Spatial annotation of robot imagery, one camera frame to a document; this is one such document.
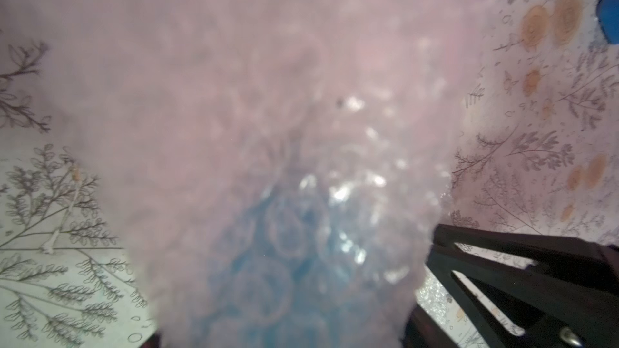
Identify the clear bubble wrap sheet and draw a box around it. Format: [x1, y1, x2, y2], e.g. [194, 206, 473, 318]
[28, 0, 514, 348]

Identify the blue tape dispenser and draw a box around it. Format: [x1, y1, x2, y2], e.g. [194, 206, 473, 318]
[596, 0, 619, 45]

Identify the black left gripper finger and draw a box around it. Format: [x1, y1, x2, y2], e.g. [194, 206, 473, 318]
[427, 224, 618, 347]

